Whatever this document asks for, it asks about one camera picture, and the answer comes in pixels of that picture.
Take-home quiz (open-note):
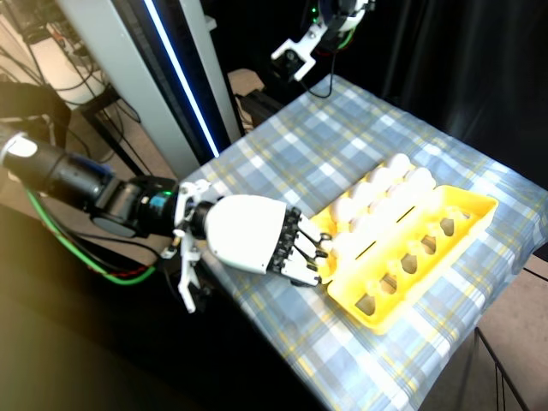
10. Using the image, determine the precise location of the black camera cable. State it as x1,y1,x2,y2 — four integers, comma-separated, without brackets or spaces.
299,49,336,98

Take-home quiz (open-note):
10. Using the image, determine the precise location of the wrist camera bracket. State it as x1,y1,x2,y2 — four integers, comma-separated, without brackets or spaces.
160,179,215,314
271,26,327,82

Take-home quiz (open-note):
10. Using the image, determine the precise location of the black wire rack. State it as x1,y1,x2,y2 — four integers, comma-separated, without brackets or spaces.
473,327,548,411

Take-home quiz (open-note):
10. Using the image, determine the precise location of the green cable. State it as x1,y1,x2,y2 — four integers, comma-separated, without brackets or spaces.
323,27,356,56
23,188,158,286

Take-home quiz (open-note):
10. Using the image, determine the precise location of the red braided cable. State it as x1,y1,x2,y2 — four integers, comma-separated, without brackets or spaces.
87,263,149,278

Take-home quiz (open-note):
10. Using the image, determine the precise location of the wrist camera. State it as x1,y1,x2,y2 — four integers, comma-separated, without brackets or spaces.
273,49,306,80

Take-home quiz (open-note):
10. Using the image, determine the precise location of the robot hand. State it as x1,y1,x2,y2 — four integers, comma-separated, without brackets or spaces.
319,0,372,33
204,194,333,288

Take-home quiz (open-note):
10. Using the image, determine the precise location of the white bucket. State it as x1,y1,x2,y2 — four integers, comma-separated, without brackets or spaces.
27,23,108,106

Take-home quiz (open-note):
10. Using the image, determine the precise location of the blue plaid table cloth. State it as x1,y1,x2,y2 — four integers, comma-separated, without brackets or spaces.
177,72,548,411

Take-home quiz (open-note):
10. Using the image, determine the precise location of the grey robot column light strip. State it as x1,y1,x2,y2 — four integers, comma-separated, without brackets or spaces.
57,0,241,181

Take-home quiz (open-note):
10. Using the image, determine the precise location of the yellow egg carton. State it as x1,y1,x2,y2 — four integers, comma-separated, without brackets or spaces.
307,158,500,337

